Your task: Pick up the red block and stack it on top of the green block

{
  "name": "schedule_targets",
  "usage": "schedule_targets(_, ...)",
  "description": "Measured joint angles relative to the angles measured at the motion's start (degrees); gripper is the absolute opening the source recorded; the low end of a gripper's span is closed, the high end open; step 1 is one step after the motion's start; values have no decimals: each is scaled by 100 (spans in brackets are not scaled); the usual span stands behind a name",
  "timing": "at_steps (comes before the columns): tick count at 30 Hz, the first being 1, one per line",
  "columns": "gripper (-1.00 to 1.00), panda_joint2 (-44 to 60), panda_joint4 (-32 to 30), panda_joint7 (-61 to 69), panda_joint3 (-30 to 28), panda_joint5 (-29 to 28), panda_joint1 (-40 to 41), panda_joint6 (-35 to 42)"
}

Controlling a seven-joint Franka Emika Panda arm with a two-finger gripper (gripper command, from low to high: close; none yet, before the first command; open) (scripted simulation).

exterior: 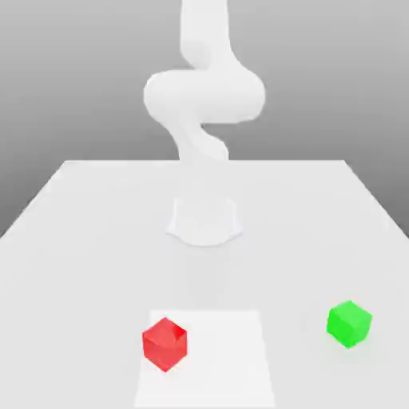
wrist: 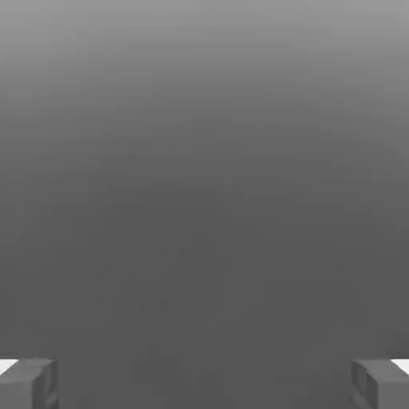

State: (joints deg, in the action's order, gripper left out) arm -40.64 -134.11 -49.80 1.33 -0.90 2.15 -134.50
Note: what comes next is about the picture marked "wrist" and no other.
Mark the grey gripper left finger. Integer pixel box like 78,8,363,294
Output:
0,358,60,409

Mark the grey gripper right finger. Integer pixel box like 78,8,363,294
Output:
350,358,409,409

